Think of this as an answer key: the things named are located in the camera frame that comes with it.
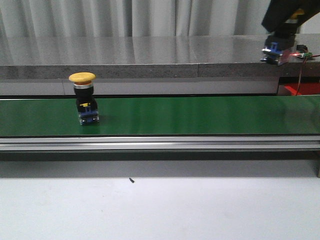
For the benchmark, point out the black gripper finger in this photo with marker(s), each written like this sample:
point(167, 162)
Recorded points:
point(310, 9)
point(277, 13)

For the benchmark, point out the yellow mushroom push button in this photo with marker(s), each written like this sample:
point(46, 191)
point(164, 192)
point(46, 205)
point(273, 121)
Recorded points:
point(278, 45)
point(87, 106)

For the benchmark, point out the small green circuit board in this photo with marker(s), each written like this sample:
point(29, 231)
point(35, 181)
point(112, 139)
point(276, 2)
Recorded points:
point(303, 52)

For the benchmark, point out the red plastic bin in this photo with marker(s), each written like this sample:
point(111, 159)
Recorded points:
point(304, 89)

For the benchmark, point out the green conveyor belt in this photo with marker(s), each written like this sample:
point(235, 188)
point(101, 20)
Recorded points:
point(209, 115)

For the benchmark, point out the grey stone counter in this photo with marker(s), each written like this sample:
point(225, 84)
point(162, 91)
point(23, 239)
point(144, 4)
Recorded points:
point(158, 65)

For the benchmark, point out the white curtain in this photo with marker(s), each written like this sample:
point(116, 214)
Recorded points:
point(131, 18)

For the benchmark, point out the aluminium conveyor frame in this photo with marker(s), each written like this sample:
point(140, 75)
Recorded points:
point(160, 156)

